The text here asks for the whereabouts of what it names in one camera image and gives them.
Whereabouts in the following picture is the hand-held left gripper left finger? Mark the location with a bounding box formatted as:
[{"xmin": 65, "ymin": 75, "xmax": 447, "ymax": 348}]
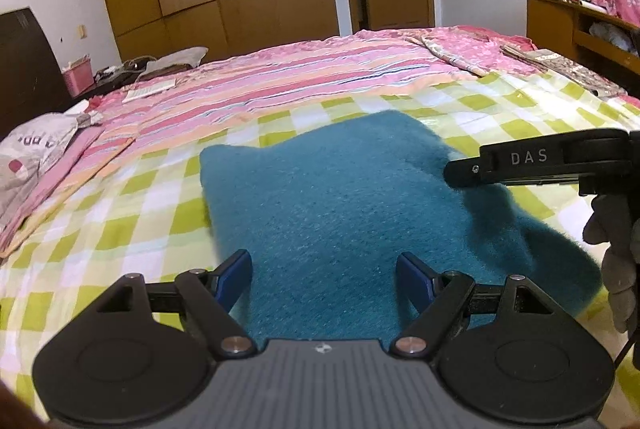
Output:
[{"xmin": 95, "ymin": 249, "xmax": 253, "ymax": 358}]

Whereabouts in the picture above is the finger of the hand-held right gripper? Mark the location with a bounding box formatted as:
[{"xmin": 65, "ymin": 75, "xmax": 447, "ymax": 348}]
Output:
[{"xmin": 444, "ymin": 148, "xmax": 496, "ymax": 190}]

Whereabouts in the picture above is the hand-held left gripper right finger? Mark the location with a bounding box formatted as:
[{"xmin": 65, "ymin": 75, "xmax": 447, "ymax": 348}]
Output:
[{"xmin": 392, "ymin": 251, "xmax": 561, "ymax": 358}]

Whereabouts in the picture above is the teal flower-print sweater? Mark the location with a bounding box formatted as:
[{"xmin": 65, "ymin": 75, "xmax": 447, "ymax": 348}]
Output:
[{"xmin": 199, "ymin": 110, "xmax": 603, "ymax": 342}]

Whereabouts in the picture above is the person's right hand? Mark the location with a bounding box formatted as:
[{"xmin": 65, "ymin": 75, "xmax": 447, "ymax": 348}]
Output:
[{"xmin": 582, "ymin": 195, "xmax": 640, "ymax": 335}]

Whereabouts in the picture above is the folded patterned cloth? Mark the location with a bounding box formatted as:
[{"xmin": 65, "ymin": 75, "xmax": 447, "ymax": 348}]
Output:
[{"xmin": 500, "ymin": 44, "xmax": 628, "ymax": 98}]

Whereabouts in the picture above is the white cloth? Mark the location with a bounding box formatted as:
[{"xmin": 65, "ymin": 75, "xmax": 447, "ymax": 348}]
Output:
[{"xmin": 587, "ymin": 21, "xmax": 638, "ymax": 54}]

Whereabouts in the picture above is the yellow-green checked plastic sheet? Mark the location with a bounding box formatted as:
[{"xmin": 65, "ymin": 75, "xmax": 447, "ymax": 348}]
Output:
[{"xmin": 0, "ymin": 71, "xmax": 640, "ymax": 410}]

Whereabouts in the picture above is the pink floral quilt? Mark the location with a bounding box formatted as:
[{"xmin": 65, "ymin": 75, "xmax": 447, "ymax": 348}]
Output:
[{"xmin": 405, "ymin": 25, "xmax": 538, "ymax": 77}]

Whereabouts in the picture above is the wooden desk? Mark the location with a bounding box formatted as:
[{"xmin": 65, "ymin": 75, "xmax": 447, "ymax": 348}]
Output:
[{"xmin": 524, "ymin": 0, "xmax": 640, "ymax": 74}]

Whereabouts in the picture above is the pink striped bed sheet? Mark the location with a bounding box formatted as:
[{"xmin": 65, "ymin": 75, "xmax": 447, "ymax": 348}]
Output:
[{"xmin": 0, "ymin": 29, "xmax": 501, "ymax": 260}]

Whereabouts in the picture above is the white notebook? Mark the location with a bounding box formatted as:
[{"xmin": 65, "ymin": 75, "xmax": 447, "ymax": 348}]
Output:
[{"xmin": 122, "ymin": 78, "xmax": 177, "ymax": 104}]

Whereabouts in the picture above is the grey cloth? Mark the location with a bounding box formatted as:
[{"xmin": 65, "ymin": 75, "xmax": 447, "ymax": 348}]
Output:
[{"xmin": 142, "ymin": 46, "xmax": 209, "ymax": 77}]

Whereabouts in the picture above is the dark nightstand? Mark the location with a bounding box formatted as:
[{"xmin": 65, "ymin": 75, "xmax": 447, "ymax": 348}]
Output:
[{"xmin": 70, "ymin": 64, "xmax": 151, "ymax": 102}]

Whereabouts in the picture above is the white printed pillow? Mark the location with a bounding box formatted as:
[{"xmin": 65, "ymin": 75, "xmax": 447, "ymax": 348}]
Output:
[{"xmin": 0, "ymin": 111, "xmax": 93, "ymax": 235}]

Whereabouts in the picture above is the pink box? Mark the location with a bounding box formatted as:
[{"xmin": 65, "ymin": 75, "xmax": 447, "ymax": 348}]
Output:
[{"xmin": 61, "ymin": 55, "xmax": 96, "ymax": 97}]

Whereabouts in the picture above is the dark wooden headboard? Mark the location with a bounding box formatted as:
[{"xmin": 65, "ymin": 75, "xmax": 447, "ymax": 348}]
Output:
[{"xmin": 0, "ymin": 7, "xmax": 71, "ymax": 140}]

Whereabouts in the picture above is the black cable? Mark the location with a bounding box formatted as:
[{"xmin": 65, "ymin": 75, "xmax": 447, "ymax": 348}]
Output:
[{"xmin": 612, "ymin": 334, "xmax": 640, "ymax": 370}]

